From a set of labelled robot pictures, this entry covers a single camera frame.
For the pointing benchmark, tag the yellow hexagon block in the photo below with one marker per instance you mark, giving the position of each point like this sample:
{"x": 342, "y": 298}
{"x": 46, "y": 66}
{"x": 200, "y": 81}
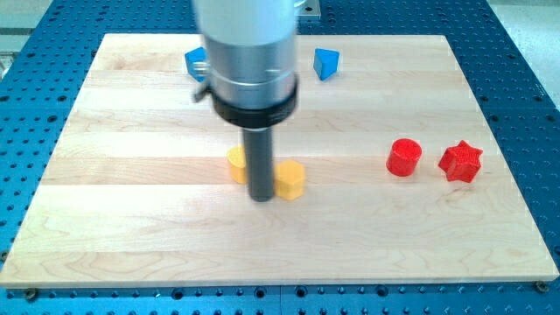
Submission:
{"x": 289, "y": 180}

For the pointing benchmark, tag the wooden board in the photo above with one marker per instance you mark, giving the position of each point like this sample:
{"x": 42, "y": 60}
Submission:
{"x": 138, "y": 193}

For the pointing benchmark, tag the blue cube block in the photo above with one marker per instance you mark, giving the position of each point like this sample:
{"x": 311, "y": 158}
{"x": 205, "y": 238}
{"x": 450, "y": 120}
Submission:
{"x": 195, "y": 63}

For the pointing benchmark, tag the yellow heart block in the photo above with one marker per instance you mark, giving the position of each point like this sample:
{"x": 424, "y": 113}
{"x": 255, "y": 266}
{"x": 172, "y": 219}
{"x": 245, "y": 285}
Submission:
{"x": 237, "y": 164}

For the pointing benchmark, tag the grey metal bracket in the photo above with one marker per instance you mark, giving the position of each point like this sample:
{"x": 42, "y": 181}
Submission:
{"x": 308, "y": 10}

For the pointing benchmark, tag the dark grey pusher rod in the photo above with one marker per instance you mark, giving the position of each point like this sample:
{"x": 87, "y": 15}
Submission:
{"x": 259, "y": 163}

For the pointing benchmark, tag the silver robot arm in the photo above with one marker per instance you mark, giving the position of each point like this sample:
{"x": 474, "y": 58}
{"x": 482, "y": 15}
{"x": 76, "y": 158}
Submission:
{"x": 250, "y": 67}

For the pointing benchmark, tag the red star block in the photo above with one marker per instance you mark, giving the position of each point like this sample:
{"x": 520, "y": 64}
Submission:
{"x": 461, "y": 162}

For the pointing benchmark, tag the blue triangle block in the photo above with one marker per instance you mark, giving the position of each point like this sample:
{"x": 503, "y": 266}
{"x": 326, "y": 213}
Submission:
{"x": 325, "y": 63}

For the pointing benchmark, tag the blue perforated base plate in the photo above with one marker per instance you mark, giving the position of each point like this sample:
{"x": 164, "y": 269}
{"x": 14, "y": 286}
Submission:
{"x": 43, "y": 82}

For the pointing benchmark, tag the red cylinder block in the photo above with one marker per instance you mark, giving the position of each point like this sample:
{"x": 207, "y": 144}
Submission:
{"x": 403, "y": 157}

